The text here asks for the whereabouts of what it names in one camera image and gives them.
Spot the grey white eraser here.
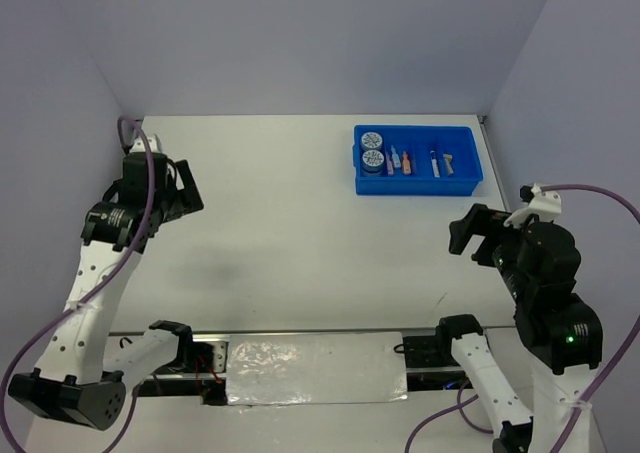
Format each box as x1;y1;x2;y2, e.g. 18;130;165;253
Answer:
443;154;455;176

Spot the blue whiteboard marker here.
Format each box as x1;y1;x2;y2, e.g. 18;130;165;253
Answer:
430;150;442;178

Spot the blue plastic sorting bin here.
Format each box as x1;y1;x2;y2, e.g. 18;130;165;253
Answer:
352;125;484;197

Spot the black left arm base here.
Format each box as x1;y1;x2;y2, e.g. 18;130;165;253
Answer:
138;335;229;406

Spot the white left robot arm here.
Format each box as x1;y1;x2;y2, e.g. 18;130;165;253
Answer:
8;136;204;431

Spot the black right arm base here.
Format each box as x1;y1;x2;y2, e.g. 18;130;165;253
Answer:
392;335;463;373

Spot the blue cleaning gel jar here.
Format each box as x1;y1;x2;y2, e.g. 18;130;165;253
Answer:
360;149;386;176

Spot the silver foil sheet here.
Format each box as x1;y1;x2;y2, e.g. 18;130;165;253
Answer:
226;332;408;406

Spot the aluminium table edge rail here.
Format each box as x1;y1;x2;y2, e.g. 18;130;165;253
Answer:
476;115;510;208

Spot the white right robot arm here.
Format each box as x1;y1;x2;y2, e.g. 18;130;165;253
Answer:
434;204;603;452

